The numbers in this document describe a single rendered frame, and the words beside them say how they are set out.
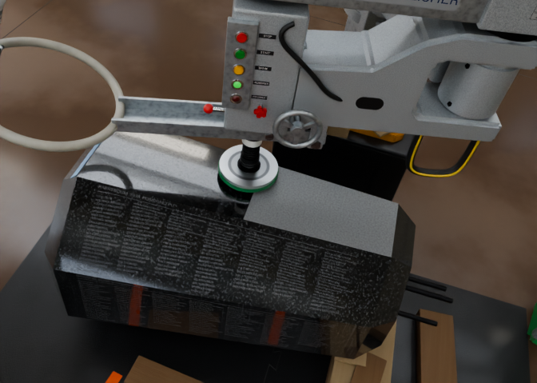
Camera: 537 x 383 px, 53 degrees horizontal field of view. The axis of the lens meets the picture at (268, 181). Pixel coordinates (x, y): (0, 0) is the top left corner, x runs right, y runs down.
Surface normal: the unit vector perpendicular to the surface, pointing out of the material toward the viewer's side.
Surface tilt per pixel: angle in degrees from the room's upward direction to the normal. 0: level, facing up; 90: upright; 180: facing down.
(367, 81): 90
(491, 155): 0
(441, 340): 0
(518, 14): 90
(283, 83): 90
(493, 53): 90
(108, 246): 45
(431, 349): 0
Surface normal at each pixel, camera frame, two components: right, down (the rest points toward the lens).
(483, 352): 0.12, -0.67
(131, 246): -0.07, 0.02
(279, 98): 0.00, 0.74
